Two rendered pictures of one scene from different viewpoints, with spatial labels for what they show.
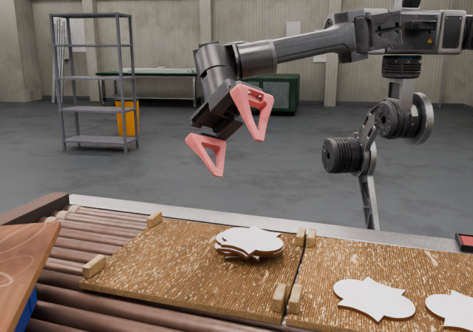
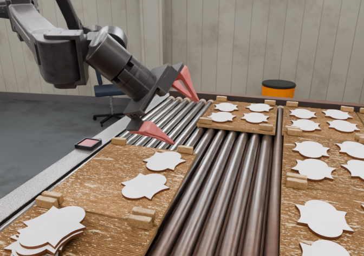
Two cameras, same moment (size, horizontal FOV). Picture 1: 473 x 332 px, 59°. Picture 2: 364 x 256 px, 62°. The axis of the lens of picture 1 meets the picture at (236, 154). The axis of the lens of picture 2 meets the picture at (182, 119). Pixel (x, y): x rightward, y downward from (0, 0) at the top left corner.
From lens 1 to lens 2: 0.79 m
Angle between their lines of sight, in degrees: 85
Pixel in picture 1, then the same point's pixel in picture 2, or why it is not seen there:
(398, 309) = (158, 179)
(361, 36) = not seen: hidden behind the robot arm
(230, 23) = not seen: outside the picture
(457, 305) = (157, 162)
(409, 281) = (127, 171)
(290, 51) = not seen: hidden behind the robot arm
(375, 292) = (140, 183)
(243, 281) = (101, 245)
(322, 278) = (112, 203)
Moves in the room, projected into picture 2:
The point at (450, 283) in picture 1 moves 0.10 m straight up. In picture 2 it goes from (132, 160) to (131, 133)
